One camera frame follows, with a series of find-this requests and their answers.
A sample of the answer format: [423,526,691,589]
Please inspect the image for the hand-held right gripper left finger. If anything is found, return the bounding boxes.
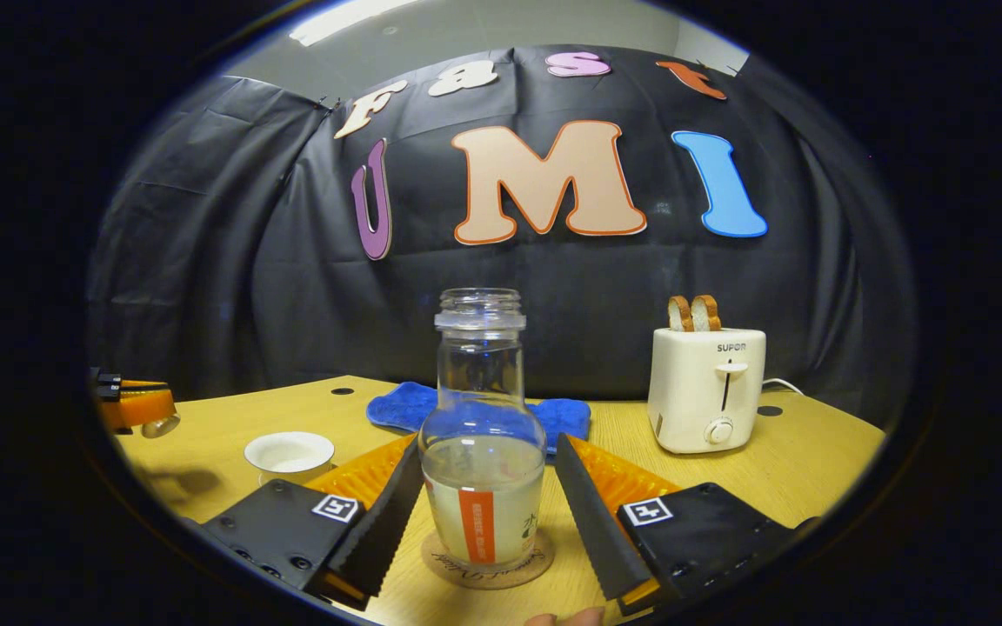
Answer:
[197,435,426,611]

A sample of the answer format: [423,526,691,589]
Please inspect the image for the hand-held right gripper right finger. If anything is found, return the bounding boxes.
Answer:
[554,435,815,614]

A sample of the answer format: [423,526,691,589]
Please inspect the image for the clear glass water bottle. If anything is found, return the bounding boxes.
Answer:
[418,289,547,570]

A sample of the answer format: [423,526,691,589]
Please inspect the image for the cream teacup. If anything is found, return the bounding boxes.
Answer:
[244,431,336,486]

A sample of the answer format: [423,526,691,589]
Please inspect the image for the round brown coaster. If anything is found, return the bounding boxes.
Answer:
[421,526,556,590]

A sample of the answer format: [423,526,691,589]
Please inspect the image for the blue towel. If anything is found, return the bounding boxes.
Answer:
[367,381,591,457]

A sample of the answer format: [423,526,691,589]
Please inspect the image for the white toaster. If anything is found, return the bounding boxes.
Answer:
[647,327,767,455]

